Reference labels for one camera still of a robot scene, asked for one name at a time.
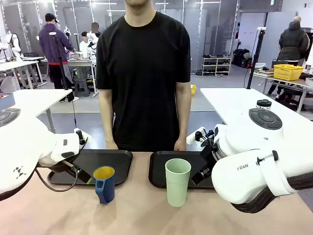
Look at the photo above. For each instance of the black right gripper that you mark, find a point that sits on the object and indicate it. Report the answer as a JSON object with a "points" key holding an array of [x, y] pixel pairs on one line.
{"points": [[209, 155]]}

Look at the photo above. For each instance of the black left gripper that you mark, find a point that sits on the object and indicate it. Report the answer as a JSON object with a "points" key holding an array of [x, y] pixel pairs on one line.
{"points": [[64, 167]]}

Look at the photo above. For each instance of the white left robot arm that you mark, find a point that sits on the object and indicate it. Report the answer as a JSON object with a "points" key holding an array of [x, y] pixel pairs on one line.
{"points": [[24, 147]]}

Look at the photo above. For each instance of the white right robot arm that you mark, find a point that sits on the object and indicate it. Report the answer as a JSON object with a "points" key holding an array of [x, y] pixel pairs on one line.
{"points": [[244, 176]]}

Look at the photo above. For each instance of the person's left forearm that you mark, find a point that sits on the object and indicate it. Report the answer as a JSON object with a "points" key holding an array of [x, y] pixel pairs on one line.
{"points": [[184, 122]]}

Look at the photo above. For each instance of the person's right forearm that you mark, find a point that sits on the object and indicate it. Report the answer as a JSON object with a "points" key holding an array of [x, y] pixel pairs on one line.
{"points": [[107, 124]]}

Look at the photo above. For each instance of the person's left hand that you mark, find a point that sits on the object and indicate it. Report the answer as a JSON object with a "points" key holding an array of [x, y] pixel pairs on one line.
{"points": [[180, 145]]}

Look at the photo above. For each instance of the person's right hand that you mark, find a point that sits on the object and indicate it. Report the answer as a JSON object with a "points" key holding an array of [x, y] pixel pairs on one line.
{"points": [[111, 145]]}

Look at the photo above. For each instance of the pale green tumbler cup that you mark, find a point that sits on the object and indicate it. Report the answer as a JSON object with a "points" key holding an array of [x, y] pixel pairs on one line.
{"points": [[177, 188]]}

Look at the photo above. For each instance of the blue mug yellow inside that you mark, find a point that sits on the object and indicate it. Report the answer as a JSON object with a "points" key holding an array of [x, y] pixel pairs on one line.
{"points": [[108, 188]]}

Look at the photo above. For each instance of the black plastic tray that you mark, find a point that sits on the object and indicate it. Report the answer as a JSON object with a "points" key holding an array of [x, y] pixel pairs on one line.
{"points": [[110, 159], [159, 169]]}

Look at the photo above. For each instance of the large white table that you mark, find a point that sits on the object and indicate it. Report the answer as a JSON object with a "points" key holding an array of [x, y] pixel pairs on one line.
{"points": [[232, 102]]}

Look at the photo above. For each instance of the small yellow bin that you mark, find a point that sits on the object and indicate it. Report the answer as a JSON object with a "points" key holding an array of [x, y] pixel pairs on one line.
{"points": [[193, 90]]}

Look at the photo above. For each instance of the grey plastic stool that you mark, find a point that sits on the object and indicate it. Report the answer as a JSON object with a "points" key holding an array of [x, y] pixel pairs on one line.
{"points": [[81, 86]]}

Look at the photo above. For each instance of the white table with metal leg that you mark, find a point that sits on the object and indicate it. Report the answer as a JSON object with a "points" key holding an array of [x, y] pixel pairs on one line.
{"points": [[36, 98]]}

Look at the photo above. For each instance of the white container black lid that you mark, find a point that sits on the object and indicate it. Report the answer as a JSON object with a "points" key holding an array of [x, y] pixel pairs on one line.
{"points": [[264, 104]]}

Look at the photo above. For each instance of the blue box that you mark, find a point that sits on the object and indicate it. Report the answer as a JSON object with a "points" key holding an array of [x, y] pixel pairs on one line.
{"points": [[6, 101]]}

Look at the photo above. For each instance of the white shoe rack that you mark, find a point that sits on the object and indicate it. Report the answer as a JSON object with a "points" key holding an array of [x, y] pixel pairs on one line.
{"points": [[216, 66]]}

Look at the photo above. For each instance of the person in black t-shirt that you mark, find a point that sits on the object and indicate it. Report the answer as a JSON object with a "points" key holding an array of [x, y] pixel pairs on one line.
{"points": [[144, 73]]}

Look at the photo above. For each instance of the grey work table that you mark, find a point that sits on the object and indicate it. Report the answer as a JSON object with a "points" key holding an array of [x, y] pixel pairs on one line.
{"points": [[281, 82]]}

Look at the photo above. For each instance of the seated person in white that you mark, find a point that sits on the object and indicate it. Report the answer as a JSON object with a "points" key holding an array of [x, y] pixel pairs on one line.
{"points": [[84, 46]]}

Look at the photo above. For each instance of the person in purple jacket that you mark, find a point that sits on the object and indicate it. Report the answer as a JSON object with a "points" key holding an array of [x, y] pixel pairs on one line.
{"points": [[52, 44]]}

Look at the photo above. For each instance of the yellow plastic basket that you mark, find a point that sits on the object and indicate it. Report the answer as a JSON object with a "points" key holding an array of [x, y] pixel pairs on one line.
{"points": [[288, 72]]}

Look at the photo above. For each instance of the person in dark puffer jacket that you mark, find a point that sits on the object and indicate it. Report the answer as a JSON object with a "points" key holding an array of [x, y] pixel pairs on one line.
{"points": [[293, 44]]}

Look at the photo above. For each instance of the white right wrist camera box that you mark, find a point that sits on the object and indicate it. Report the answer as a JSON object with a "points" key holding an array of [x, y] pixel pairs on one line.
{"points": [[192, 138]]}

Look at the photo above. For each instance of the black pole with camera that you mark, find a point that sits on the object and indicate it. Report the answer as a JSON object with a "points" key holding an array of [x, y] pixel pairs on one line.
{"points": [[254, 61]]}

